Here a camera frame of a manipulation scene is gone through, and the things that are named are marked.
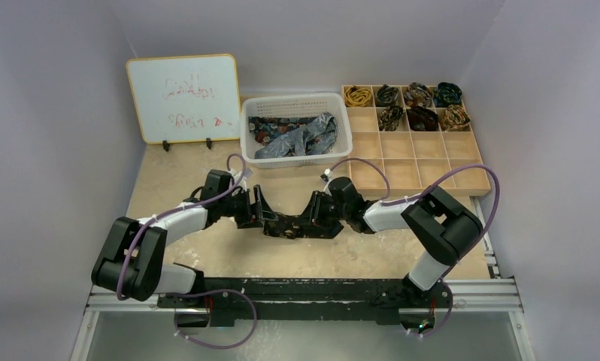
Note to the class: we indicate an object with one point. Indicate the grey blue patterned tie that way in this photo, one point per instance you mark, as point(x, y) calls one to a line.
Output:
point(316, 138)

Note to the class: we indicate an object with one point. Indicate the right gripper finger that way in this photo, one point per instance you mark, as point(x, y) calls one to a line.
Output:
point(306, 229)
point(312, 212)

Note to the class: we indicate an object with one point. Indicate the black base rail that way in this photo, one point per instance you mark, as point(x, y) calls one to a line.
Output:
point(383, 301)

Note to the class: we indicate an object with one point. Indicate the dark maroon rolled tie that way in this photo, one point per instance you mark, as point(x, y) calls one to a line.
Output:
point(422, 119)

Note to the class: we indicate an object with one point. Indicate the black floral tie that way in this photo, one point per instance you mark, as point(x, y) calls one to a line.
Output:
point(283, 227)

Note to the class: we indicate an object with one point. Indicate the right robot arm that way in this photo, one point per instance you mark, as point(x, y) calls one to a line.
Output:
point(446, 229)

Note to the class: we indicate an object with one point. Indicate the aluminium rail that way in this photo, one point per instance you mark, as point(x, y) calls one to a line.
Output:
point(250, 256)

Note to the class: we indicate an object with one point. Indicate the dark green rolled tie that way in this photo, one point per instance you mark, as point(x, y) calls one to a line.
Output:
point(446, 94)

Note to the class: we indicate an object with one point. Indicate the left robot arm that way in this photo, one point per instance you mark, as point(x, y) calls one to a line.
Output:
point(131, 260)

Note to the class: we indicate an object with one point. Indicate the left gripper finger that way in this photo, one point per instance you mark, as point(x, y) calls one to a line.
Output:
point(253, 221)
point(263, 210)

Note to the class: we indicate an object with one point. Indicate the orange brown rolled tie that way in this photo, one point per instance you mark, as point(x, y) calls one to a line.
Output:
point(455, 119)

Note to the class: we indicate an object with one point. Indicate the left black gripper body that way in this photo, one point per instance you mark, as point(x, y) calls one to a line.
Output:
point(238, 207)

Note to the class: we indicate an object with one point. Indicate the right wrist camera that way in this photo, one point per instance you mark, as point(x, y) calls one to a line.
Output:
point(327, 177)

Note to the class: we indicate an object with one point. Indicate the dark olive rolled tie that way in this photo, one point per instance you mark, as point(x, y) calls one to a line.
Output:
point(387, 96)

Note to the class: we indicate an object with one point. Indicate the white plastic basket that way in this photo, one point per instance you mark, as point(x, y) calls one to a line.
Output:
point(301, 105)

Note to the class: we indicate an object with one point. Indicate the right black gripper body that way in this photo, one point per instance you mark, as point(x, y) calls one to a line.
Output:
point(315, 213)

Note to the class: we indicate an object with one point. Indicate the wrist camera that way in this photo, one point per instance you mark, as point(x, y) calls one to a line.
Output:
point(241, 177)
point(327, 177)

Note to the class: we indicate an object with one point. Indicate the wooden compartment tray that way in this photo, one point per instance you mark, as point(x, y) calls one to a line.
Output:
point(408, 161)

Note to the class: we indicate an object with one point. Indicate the brown patterned rolled tie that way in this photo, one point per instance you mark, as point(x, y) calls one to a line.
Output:
point(417, 94)

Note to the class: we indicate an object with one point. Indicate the dark colourful patterned tie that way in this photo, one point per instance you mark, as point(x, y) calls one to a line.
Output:
point(265, 129)

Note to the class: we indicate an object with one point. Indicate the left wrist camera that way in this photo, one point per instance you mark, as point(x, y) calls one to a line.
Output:
point(241, 177)

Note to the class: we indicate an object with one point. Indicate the yellow rolled tie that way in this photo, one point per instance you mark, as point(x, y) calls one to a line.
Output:
point(357, 97)

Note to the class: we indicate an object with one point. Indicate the white whiteboard orange frame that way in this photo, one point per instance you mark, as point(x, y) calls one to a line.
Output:
point(184, 99)

